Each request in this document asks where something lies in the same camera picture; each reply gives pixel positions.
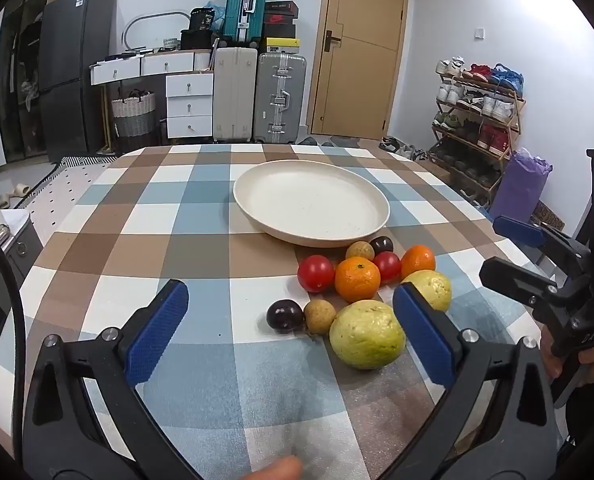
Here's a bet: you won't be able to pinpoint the person's left hand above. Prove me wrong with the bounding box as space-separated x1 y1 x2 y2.
246 455 304 480

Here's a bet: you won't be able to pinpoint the silver suitcase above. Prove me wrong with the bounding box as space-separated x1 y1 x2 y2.
254 52 308 143

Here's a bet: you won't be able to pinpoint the woven laundry basket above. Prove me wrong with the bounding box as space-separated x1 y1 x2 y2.
111 90 157 138

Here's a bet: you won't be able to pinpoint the person's right hand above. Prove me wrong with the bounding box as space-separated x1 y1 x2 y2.
540 325 594 388

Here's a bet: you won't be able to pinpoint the white desk with drawers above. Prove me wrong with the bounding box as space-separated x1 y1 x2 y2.
89 50 213 87

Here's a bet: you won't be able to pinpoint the orange mandarin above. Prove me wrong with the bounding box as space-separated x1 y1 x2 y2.
401 245 436 279
334 256 381 304

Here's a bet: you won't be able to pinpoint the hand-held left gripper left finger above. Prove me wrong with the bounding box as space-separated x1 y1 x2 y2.
23 279 203 480

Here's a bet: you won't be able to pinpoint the oval silver mirror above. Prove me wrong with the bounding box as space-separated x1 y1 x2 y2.
123 10 188 52

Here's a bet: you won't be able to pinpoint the checkered tablecloth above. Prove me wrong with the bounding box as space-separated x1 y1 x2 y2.
0 142 578 480

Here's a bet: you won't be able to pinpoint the person's right forearm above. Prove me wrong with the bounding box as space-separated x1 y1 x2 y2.
560 385 594 480

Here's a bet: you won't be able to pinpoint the black printed container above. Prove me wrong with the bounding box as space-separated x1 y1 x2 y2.
189 7 214 31

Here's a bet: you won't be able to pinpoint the purple bag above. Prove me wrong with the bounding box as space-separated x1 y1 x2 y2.
490 149 553 223

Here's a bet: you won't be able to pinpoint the large yellow-green guava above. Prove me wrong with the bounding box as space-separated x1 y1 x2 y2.
329 300 407 371

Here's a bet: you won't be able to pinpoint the black storage box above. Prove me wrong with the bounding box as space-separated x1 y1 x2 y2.
180 29 213 52

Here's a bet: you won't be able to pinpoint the grey side cabinet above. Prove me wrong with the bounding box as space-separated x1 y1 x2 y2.
0 210 44 361

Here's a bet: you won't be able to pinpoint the blue plastic bag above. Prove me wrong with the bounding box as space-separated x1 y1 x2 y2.
207 0 226 33

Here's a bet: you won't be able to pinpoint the wooden shoe rack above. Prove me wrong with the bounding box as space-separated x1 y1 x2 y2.
429 57 526 207

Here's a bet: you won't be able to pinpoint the glass door wardrobe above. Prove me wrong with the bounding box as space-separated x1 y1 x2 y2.
0 0 90 163

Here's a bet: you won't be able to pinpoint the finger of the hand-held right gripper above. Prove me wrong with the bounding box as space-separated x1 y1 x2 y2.
478 256 580 321
494 215 592 268

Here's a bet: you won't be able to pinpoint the wooden door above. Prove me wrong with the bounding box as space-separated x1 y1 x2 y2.
311 0 410 141

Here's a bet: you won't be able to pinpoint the brown longan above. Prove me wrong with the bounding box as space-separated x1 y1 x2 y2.
304 299 337 335
346 241 375 263

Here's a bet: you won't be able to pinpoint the small yellow guava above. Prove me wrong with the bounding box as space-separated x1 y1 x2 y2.
401 270 452 312

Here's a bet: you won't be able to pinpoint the scattered loose sneakers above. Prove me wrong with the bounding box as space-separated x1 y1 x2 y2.
379 136 428 161

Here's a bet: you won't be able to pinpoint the red tomato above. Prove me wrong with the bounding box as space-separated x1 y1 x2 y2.
297 255 335 294
373 251 402 284

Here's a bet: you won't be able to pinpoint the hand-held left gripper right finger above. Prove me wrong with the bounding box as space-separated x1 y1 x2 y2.
384 282 560 480

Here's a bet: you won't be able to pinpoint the teal suitcase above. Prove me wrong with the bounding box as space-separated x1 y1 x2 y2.
223 0 269 47

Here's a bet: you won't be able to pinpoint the beige suitcase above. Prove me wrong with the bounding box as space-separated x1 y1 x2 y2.
212 46 259 142

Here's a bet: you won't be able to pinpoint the cream round plate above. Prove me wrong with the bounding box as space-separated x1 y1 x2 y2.
233 159 391 248

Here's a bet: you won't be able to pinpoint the black refrigerator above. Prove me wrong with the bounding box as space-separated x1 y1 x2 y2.
39 0 115 161

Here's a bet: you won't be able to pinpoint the white drawer cabinet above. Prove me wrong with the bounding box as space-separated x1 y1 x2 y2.
166 72 214 139

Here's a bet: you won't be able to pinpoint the rows of racked sneakers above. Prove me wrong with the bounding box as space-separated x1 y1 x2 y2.
431 56 525 201

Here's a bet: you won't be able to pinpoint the black cable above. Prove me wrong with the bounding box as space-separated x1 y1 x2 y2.
0 217 28 461

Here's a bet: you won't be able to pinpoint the yellow and black shoe box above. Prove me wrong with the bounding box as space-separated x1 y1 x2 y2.
259 37 298 55

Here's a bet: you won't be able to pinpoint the brown patterned box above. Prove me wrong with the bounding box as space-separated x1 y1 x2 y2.
532 200 564 229

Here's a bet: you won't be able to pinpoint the black and white striped rug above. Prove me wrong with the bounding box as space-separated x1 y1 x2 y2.
32 155 122 196

